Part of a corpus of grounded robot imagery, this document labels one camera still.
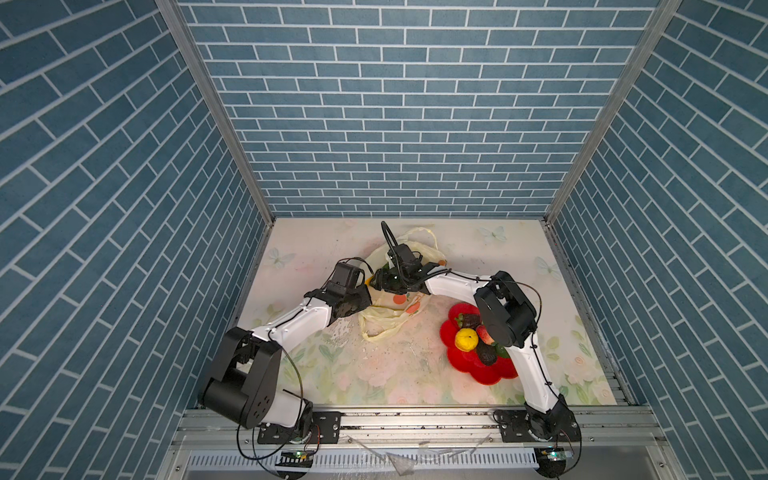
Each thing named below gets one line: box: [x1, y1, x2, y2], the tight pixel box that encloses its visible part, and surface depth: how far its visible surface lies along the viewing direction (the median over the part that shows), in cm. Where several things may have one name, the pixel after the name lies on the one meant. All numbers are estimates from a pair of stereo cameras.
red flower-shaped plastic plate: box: [440, 303, 518, 386], surface depth 86 cm
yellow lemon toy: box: [454, 327, 479, 352], surface depth 85 cm
